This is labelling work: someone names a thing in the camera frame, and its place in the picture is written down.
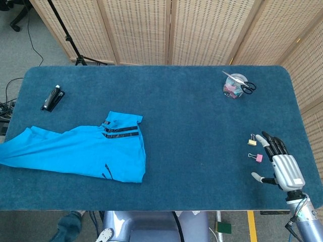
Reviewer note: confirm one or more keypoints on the black tripod stand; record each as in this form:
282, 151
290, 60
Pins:
73, 46

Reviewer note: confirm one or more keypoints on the wicker folding screen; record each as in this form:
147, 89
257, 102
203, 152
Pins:
202, 30

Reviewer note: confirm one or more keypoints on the white metal bracket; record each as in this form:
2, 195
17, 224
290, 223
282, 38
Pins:
105, 235

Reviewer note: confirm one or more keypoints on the black stapler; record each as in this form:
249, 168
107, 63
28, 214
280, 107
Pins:
51, 98

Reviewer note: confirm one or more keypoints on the green block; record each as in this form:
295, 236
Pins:
223, 227

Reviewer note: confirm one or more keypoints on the yellow binder clip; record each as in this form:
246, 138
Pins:
252, 143

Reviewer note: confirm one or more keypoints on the dark blue table cover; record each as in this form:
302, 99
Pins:
191, 141

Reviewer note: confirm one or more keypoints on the black office chair base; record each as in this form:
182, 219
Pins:
16, 15

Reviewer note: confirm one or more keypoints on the pink binder clip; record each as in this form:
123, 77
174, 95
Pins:
259, 158

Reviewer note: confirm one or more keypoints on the grey-purple robot torso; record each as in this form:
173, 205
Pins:
151, 225

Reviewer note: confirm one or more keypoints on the light blue printed T-shirt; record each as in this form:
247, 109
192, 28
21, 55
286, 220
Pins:
83, 153

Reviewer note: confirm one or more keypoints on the silver metal pole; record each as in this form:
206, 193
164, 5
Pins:
219, 216

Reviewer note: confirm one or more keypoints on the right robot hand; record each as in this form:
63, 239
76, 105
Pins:
286, 169

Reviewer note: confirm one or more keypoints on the person's foot in teal sock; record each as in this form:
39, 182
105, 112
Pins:
69, 224

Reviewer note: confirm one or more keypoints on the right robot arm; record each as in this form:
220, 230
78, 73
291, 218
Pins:
308, 224

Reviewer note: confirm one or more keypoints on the clear jar of binder clips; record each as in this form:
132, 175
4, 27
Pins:
233, 89

